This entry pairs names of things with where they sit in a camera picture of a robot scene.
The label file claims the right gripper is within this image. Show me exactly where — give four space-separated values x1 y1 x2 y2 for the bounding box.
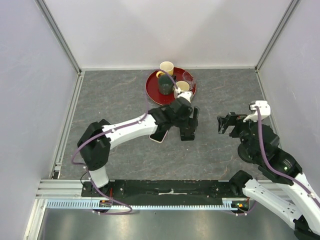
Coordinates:
217 110 263 161

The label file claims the black phone stand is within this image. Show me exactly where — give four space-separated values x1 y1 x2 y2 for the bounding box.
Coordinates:
179 106 200 142

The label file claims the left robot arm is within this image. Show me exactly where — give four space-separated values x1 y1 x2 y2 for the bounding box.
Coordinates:
76 97 199 197

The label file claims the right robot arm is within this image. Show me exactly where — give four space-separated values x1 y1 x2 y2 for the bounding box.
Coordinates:
217 110 320 240

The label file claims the cream faceted cup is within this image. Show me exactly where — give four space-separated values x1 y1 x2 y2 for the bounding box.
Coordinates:
173 81 190 94

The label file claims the pink case smartphone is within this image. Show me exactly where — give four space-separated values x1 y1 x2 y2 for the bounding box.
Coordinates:
149 130 168 144

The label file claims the dark green mug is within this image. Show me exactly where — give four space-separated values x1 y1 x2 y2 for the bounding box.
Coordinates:
158 75 175 96

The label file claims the black round suction base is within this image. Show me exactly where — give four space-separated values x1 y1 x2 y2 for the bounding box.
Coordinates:
237 143 257 164

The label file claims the clear drinking glass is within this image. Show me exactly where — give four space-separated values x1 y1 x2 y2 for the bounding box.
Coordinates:
182 71 195 90

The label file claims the red round tray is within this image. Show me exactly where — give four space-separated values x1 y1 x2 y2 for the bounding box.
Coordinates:
145 67 186 106

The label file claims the yellow mug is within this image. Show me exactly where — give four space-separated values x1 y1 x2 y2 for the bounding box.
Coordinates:
156 61 174 78

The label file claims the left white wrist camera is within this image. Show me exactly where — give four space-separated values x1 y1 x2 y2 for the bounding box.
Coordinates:
173 88 194 103

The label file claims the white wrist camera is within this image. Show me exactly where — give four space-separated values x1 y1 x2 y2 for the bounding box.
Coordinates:
173 88 194 103
243 100 271 123

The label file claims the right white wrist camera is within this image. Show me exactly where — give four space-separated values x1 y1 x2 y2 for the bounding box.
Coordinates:
243 100 271 123

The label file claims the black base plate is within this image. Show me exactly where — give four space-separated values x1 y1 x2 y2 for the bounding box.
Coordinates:
81 179 260 206

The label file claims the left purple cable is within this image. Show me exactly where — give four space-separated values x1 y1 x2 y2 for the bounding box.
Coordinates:
71 68 181 216

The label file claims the right aluminium frame post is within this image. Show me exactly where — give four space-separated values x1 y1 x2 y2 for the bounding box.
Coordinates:
254 0 301 73

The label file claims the aluminium frame post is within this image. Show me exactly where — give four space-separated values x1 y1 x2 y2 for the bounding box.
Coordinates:
35 0 82 75
254 0 301 73

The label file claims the grey slotted cable duct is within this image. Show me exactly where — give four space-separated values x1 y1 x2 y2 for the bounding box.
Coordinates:
46 199 237 211

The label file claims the left aluminium frame post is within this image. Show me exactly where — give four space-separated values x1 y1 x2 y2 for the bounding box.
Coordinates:
35 0 82 75

